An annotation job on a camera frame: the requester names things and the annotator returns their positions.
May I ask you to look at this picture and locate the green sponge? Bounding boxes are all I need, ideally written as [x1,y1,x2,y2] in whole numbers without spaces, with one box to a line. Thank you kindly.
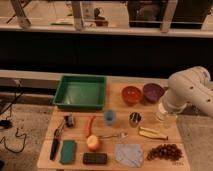
[60,140,76,164]

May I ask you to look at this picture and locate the metal fork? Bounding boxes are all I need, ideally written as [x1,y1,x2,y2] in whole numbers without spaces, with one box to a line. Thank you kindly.
[98,132,128,139]

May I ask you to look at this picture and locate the bunch of dark grapes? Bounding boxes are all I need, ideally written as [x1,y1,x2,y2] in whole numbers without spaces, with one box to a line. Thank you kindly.
[147,144,182,161]

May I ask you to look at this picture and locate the purple bowl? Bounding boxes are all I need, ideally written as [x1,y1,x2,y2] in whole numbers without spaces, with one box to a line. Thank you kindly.
[143,83,165,103]

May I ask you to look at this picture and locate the black rectangular sponge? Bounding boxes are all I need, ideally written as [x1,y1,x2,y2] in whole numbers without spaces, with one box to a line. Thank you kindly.
[83,153,108,164]

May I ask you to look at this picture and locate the blue plastic cup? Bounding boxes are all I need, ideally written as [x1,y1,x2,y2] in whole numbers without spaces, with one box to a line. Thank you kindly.
[104,110,116,125]

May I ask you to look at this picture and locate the white paper cup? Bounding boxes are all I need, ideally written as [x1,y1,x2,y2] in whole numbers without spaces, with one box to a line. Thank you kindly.
[156,103,173,122]

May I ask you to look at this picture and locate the orange carrot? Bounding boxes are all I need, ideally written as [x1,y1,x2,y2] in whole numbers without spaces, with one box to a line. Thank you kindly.
[85,116,95,137]

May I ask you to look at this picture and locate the green plastic tray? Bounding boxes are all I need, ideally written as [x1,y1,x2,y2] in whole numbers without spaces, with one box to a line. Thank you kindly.
[53,76,106,110]

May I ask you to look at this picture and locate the small black toy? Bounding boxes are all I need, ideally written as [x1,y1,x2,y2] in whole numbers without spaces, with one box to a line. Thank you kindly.
[64,115,75,128]

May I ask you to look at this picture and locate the black cable on floor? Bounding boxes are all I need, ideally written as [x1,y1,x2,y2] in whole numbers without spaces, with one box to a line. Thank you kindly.
[0,79,28,154]

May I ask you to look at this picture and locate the red bowl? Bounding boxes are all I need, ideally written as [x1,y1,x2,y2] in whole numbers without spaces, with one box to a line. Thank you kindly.
[121,86,142,106]

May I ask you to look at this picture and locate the yellow banana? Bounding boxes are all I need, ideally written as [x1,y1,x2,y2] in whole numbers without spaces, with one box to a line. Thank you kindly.
[138,127,168,140]

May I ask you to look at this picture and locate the black handled knife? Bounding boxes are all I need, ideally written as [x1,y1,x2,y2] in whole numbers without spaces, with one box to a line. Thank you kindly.
[50,121,65,161]

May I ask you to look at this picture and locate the yellow red apple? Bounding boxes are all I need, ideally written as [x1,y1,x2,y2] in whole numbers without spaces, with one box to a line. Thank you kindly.
[86,135,101,151]

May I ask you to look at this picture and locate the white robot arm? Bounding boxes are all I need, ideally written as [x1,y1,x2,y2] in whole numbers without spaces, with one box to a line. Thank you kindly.
[162,66,213,118]

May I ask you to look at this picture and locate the small metal cup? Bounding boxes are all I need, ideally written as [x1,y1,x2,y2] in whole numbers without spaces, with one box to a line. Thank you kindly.
[129,112,142,127]

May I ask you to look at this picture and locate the blue-grey cloth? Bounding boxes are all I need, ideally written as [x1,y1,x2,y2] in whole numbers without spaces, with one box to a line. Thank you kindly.
[114,144,144,168]

